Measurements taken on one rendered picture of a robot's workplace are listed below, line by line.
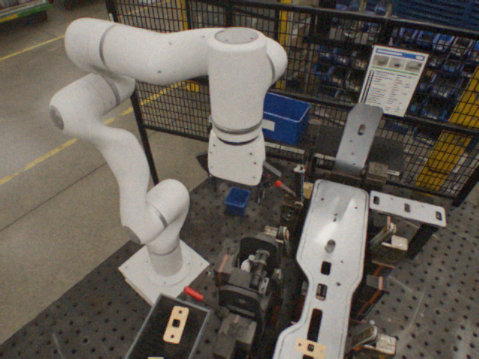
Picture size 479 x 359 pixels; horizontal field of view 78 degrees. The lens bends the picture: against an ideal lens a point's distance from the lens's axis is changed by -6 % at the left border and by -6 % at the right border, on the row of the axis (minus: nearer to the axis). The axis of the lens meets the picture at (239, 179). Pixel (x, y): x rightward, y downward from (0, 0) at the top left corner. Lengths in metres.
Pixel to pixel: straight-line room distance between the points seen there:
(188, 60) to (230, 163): 0.19
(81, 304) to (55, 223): 1.39
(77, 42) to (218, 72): 0.33
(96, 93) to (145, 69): 0.27
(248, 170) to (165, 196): 0.46
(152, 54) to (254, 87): 0.18
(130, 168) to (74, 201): 2.01
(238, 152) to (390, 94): 1.05
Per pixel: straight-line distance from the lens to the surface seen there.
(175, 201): 0.98
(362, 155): 1.32
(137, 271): 1.33
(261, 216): 1.56
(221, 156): 0.56
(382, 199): 1.34
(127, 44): 0.59
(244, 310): 0.90
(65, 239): 2.63
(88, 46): 0.67
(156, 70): 0.55
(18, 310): 2.49
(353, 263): 1.13
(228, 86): 0.45
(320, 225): 1.18
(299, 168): 1.05
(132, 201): 0.91
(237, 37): 0.45
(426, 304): 1.53
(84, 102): 0.79
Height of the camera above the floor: 1.93
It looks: 46 degrees down
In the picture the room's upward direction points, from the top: straight up
